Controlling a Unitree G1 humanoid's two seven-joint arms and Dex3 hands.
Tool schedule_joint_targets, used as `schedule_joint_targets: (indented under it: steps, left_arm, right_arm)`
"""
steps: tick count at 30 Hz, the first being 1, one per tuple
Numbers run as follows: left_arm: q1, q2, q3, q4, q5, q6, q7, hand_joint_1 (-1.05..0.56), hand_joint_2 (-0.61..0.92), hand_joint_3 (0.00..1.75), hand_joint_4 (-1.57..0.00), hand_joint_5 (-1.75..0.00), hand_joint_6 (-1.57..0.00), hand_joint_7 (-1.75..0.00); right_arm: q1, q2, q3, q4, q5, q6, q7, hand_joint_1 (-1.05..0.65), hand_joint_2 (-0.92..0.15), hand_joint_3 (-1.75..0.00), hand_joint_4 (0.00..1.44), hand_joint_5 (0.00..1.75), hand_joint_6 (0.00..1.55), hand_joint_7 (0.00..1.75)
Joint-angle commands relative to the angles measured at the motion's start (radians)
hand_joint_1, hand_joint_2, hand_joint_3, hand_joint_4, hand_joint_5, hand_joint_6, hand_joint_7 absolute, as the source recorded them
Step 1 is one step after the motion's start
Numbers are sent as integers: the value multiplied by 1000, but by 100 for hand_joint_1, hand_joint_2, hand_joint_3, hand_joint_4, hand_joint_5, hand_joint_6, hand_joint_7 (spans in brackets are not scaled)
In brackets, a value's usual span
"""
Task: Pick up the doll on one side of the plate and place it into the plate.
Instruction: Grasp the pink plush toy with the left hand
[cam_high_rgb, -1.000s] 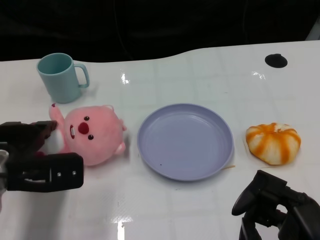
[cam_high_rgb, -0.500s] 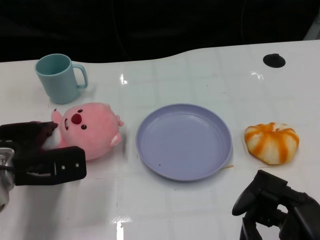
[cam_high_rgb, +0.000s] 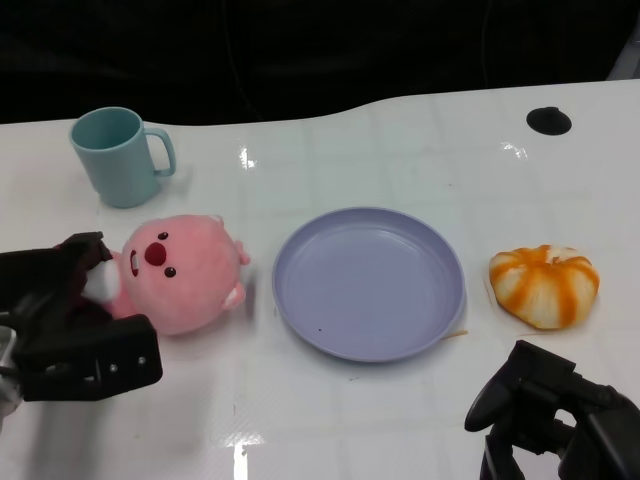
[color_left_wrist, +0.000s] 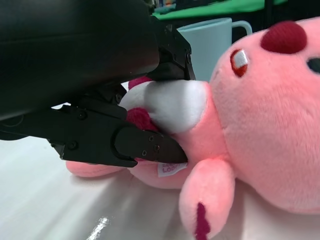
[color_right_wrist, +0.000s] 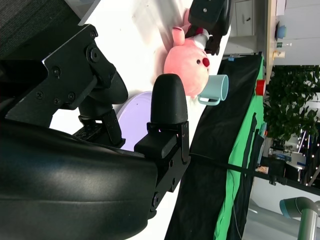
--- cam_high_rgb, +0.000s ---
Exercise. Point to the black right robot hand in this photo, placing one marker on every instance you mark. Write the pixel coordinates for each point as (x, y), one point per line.
(550, 400)

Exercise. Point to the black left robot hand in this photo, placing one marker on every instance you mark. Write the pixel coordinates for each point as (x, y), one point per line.
(75, 350)

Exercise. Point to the pink plush beaver doll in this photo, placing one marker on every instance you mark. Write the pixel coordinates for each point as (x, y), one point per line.
(185, 280)

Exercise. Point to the lavender round plate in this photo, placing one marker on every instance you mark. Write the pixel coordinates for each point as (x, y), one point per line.
(365, 285)

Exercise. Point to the orange striped bun toy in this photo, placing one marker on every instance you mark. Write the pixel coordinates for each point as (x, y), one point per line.
(545, 287)

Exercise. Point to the teal plastic mug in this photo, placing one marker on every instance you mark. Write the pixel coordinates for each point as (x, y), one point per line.
(120, 160)

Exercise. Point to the black table grommet cap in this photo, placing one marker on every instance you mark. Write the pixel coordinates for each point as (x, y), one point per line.
(548, 120)

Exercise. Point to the black backdrop curtain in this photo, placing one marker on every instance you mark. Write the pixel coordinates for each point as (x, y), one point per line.
(300, 50)

